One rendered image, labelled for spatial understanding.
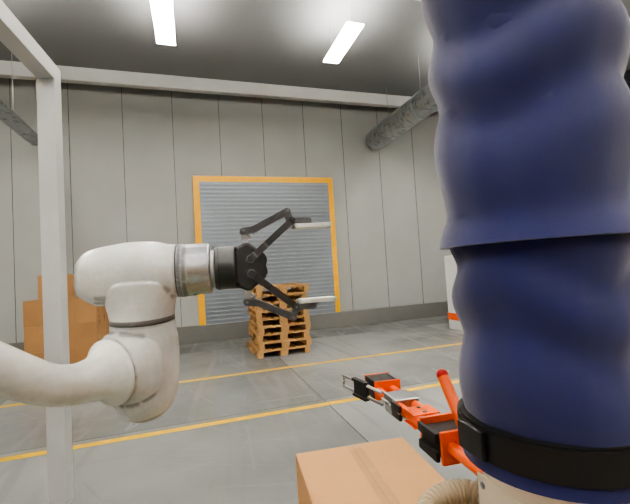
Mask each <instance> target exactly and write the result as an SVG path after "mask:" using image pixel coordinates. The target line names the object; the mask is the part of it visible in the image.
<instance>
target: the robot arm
mask: <svg viewBox="0 0 630 504"><path fill-rule="evenodd" d="M282 218H285V220H286V222H285V223H284V224H283V225H281V226H280V227H279V228H278V229H277V230H276V231H275V232H274V233H273V234H272V235H271V236H270V237H269V238H267V239H266V240H265V241H264V242H263V243H262V244H261V245H260V246H259V247H258V248H256V247H254V246H253V245H251V244H250V243H248V240H249V239H251V238H252V237H253V234H254V233H257V232H258V231H260V230H262V229H264V228H266V227H268V226H269V225H271V224H273V223H275V222H277V221H278V220H280V219H282ZM291 225H292V229H316V228H329V227H331V226H332V223H331V222H324V223H312V218H310V217H299V218H295V217H293V216H292V214H291V210H290V208H285V209H283V210H281V211H279V212H277V213H276V214H274V215H272V216H270V217H268V218H266V219H264V220H263V221H261V222H259V223H257V224H255V225H253V226H250V227H244V228H241V229H240V231H239V233H240V235H241V239H242V244H241V245H238V246H224V247H215V248H214V250H212V251H211V249H210V245H209V244H208V243H201V244H179V245H174V244H165V243H161V242H154V241H139V242H127V243H120V244H116V245H110V246H105V247H101V248H97V249H93V250H90V251H88V252H86V253H84V254H83V255H81V257H80V258H79V259H78V261H77V263H76V266H75V270H74V290H75V293H76V295H77V296H78V297H79V298H80V299H82V300H84V301H85V302H87V303H89V304H92V305H94V306H105V308H106V312H107V315H108V319H109V334H108V335H105V336H104V338H103V339H102V340H101V341H98V342H96V343H95V344H94V345H93V346H92V347H91V349H90V350H89V352H88V355H87V358H85V359H84V360H82V361H80V362H77V363H74V364H56V363H52V362H49V361H46V360H43V359H41V358H38V357H36V356H34V355H31V354H29V353H27V352H24V351H22V350H20V349H17V348H15V347H13V346H10V345H8V344H6V343H4V342H1V341H0V398H2V399H6V400H10V401H14V402H18V403H22V404H27V405H33V406H40V407H67V406H74V405H80V404H84V403H89V402H93V401H101V402H102V403H104V404H106V405H108V406H113V408H114V410H115V411H116V413H117V414H118V415H119V416H120V417H122V418H123V419H124V420H126V421H128V422H133V423H146V422H149V421H152V420H155V419H157V418H158V417H160V416H161V415H163V414H164V413H165V412H166V410H168V409H169V408H170V406H171V405H172V403H173V401H174V399H175V396H176V393H177V389H178V383H179V375H180V347H179V336H178V331H177V327H176V320H175V303H176V297H187V296H197V295H199V294H207V293H209V294H210V293H212V290H213V287H215V286H216V289H218V290H224V289H239V288H240V289H244V290H245V295H244V300H243V303H244V305H245V306H257V307H260V308H262V309H265V310H267V311H270V312H272V313H275V314H277V315H280V316H282V317H284V318H287V319H289V320H292V321H295V320H296V319H297V315H298V312H299V311H300V310H305V309H315V308H317V302H328V301H336V300H337V297H335V296H323V297H311V298H298V299H296V302H297V303H296V302H295V301H294V300H292V299H291V298H290V297H288V296H287V295H285V294H284V293H283V292H281V291H280V290H279V289H277V288H276V287H275V286H273V285H272V284H271V283H270V282H268V281H267V280H265V278H266V277H267V274H268V270H267V267H266V264H267V257H266V255H265V253H264V251H265V250H266V249H267V248H268V247H269V246H270V245H271V244H272V243H273V242H274V241H275V240H276V239H277V238H279V237H280V236H281V235H282V234H283V233H284V232H285V231H286V230H287V229H288V228H289V227H290V226H291ZM258 284H260V285H261V286H262V287H264V288H265V289H267V290H268V291H269V292H271V293H272V294H273V295H275V296H276V297H277V298H279V299H280V300H282V301H283V302H284V303H286V304H287V305H288V306H290V307H291V310H290V312H289V311H287V310H284V309H282V308H279V307H277V306H274V305H272V304H270V303H267V302H265V301H262V300H259V299H256V295H254V294H252V293H251V290H252V289H253V288H254V287H256V286H257V285H258Z"/></svg>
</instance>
